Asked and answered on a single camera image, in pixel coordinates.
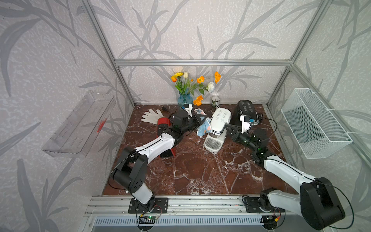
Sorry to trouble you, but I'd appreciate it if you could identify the red coffee machine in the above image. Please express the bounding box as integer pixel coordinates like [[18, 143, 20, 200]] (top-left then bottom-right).
[[156, 117, 177, 158]]

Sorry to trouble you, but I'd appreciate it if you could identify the colourful striped cloth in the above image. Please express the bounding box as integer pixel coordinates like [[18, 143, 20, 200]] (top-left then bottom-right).
[[194, 108, 212, 137]]

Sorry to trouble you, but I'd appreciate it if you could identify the white coffee machine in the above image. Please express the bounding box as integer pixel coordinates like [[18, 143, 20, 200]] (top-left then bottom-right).
[[204, 107, 231, 154]]

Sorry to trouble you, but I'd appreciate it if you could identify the black coffee machine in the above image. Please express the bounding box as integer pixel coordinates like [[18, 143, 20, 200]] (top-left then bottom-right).
[[230, 100, 260, 126]]

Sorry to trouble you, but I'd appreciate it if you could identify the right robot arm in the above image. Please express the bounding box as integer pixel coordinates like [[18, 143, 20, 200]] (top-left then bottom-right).
[[226, 124, 346, 231]]

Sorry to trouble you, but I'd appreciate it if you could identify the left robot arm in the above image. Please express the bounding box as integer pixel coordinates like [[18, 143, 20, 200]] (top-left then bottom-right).
[[110, 107, 207, 210]]

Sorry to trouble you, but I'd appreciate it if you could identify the white work glove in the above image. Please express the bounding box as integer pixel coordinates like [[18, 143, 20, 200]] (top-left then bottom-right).
[[141, 109, 164, 125]]

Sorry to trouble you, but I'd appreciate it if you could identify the blue glass vase with flowers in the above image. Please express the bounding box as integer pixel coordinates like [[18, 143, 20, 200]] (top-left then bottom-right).
[[171, 72, 221, 108]]

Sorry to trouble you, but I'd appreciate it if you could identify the small green can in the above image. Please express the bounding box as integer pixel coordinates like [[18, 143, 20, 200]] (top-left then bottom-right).
[[211, 96, 220, 109]]

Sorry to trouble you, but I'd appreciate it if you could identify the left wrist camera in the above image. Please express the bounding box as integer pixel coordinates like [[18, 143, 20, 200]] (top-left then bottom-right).
[[183, 104, 193, 117]]

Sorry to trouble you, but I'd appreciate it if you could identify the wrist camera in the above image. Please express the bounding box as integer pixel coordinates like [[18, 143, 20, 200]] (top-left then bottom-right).
[[183, 104, 193, 117], [240, 115, 255, 133]]

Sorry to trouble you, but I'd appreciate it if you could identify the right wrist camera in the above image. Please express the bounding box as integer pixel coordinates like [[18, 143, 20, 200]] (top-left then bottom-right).
[[240, 115, 255, 133]]

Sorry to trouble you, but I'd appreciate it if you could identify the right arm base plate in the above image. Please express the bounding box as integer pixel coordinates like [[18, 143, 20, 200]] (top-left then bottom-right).
[[242, 195, 261, 213]]

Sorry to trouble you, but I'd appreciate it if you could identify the white wire basket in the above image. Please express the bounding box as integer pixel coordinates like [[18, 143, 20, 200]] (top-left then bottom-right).
[[281, 88, 353, 159]]

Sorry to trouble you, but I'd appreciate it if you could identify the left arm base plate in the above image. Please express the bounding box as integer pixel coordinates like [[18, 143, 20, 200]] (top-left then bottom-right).
[[128, 197, 169, 214]]

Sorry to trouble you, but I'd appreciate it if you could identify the clear plastic wall shelf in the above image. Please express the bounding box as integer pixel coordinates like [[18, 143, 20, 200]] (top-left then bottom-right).
[[42, 90, 117, 158]]

